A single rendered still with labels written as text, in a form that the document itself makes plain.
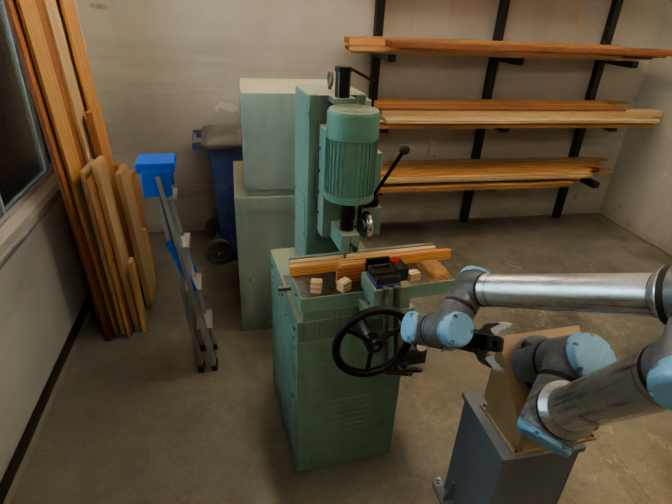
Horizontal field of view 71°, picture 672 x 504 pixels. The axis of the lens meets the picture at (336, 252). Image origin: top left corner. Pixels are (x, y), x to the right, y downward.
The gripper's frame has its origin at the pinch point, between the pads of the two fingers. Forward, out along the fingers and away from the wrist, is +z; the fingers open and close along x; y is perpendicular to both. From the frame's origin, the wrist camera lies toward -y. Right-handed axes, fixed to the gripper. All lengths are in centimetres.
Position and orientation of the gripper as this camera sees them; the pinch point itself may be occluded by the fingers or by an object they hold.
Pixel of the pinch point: (510, 348)
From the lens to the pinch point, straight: 158.4
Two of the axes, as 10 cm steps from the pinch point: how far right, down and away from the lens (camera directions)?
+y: -3.9, 0.3, 9.2
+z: 9.0, 2.4, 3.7
